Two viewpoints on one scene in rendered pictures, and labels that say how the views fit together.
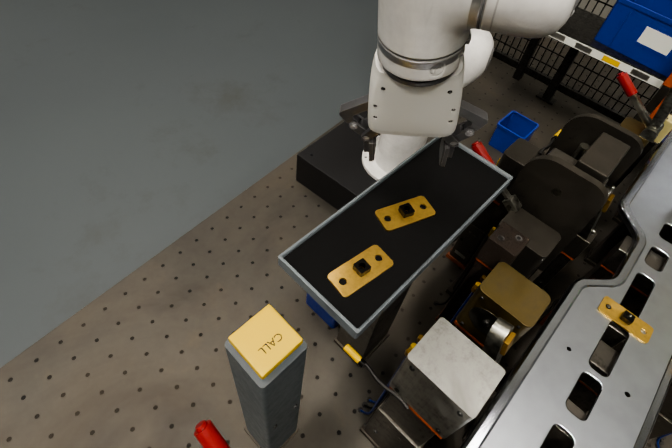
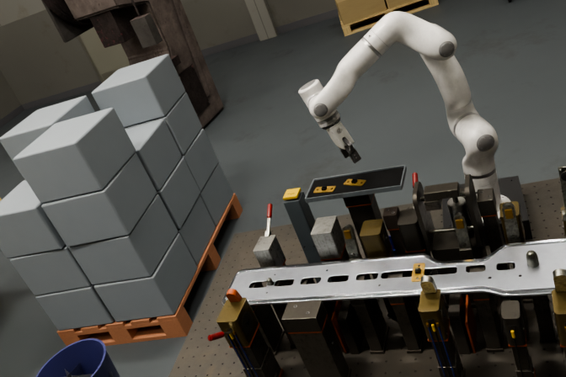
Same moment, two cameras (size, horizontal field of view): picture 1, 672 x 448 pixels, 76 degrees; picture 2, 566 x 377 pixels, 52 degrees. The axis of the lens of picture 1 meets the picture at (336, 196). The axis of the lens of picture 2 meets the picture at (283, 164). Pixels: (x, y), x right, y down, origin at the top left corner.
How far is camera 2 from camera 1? 2.00 m
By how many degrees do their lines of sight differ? 65
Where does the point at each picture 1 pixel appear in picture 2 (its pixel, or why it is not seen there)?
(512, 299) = (367, 228)
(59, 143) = (436, 175)
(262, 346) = (289, 193)
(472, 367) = (325, 227)
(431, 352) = (323, 220)
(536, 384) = (359, 265)
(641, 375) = (392, 285)
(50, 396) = (293, 237)
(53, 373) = not seen: hidden behind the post
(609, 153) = (441, 188)
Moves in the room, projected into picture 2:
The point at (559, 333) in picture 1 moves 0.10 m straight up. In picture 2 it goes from (388, 261) to (380, 237)
